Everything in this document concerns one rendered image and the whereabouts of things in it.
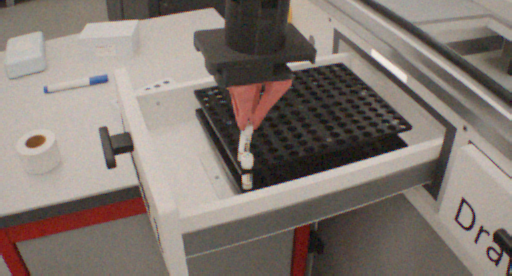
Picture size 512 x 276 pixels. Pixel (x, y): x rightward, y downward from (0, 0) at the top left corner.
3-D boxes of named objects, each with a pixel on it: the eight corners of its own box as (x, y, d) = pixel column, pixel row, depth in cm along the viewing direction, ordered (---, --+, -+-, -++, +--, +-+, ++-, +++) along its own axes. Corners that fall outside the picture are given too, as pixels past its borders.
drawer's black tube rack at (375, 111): (242, 215, 55) (240, 171, 52) (196, 130, 69) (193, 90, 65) (403, 166, 62) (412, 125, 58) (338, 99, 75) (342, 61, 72)
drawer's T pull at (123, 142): (107, 172, 52) (105, 162, 51) (99, 134, 57) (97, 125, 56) (139, 165, 53) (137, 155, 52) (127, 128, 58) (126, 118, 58)
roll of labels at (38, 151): (68, 158, 76) (63, 137, 73) (37, 180, 71) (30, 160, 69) (45, 143, 79) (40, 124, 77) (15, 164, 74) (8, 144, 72)
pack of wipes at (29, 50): (46, 71, 100) (43, 53, 98) (7, 81, 97) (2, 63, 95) (45, 45, 112) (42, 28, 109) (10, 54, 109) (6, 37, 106)
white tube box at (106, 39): (80, 59, 104) (76, 38, 101) (90, 43, 111) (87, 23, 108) (134, 56, 105) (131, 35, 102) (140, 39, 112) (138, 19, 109)
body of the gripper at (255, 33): (191, 47, 48) (194, -23, 43) (289, 37, 51) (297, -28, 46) (209, 82, 43) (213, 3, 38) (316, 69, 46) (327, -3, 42)
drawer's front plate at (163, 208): (173, 285, 49) (158, 211, 43) (123, 134, 71) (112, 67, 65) (189, 281, 50) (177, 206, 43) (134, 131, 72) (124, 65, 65)
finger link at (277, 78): (198, 113, 53) (199, 34, 47) (261, 104, 55) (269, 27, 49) (216, 154, 48) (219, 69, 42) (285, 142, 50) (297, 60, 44)
